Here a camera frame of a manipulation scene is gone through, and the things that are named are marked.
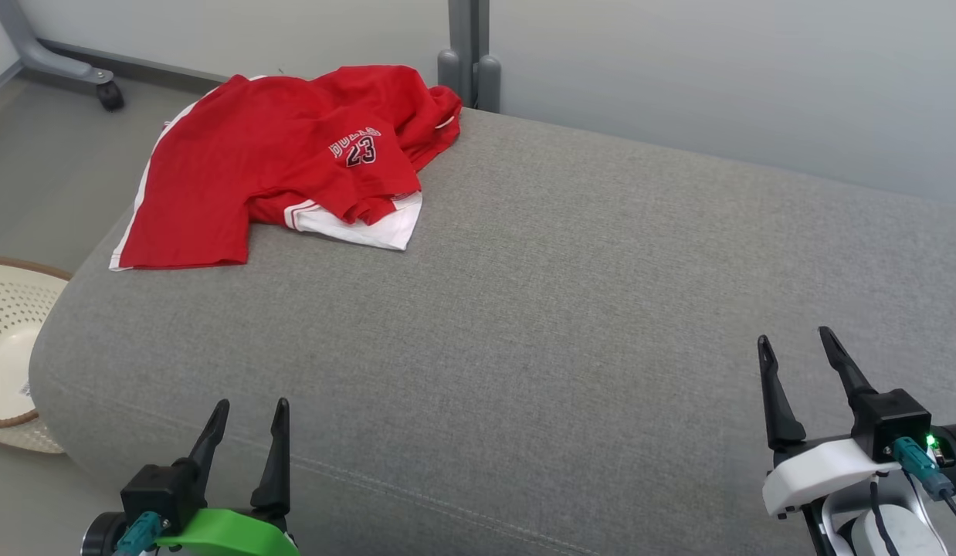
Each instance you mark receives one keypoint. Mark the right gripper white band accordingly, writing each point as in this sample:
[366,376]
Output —
[810,475]

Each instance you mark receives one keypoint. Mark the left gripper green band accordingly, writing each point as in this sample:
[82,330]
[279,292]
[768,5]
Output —
[223,534]

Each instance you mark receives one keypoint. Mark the red white-sleeved Bulls jersey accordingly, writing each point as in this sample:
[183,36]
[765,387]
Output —
[354,228]

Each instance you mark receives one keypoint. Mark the red Bulls 23 shorts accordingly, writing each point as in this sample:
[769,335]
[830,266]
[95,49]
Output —
[200,177]

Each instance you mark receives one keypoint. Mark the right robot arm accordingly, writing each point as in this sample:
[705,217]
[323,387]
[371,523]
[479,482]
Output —
[903,537]

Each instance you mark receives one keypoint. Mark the cream perforated laundry basket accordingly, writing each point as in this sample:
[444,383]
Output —
[15,332]

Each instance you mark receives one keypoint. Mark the grey fabric sofa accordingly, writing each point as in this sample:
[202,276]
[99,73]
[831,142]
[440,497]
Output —
[524,324]

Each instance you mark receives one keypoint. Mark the grey metal stand leg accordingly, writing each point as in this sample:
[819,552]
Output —
[53,66]

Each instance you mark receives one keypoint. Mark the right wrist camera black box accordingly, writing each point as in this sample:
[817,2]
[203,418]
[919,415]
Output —
[891,417]

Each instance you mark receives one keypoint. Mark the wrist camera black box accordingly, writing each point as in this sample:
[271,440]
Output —
[150,494]
[891,417]

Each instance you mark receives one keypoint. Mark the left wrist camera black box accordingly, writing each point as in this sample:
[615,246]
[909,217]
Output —
[150,494]

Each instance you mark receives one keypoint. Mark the grey partition post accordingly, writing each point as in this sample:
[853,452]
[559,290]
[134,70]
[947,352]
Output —
[469,46]

